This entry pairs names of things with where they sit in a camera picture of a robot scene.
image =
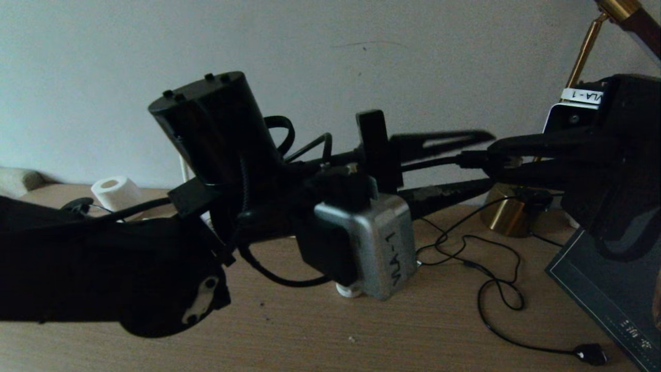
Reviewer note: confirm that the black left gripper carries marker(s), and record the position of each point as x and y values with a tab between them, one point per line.
377	150

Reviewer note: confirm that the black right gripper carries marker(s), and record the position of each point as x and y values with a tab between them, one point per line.
635	155

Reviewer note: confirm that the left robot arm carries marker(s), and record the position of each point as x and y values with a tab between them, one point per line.
217	129

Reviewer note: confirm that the small black power box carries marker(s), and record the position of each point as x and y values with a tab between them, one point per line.
532	199

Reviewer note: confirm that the brass desk lamp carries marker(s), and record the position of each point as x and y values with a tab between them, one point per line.
508	214

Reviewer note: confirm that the dark framed board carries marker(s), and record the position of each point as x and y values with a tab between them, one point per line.
594	289

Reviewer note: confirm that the small grey clear-topped device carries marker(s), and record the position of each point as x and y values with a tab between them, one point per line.
348	292

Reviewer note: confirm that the white toilet paper roll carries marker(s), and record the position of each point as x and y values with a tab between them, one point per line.
116	188

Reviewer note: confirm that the beige cushion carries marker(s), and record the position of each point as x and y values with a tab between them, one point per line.
15	181

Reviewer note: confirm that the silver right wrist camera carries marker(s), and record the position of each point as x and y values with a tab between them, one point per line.
581	96

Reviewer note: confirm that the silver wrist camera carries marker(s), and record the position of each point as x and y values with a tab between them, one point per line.
581	96
382	243

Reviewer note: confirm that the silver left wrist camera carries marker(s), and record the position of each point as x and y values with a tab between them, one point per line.
382	243

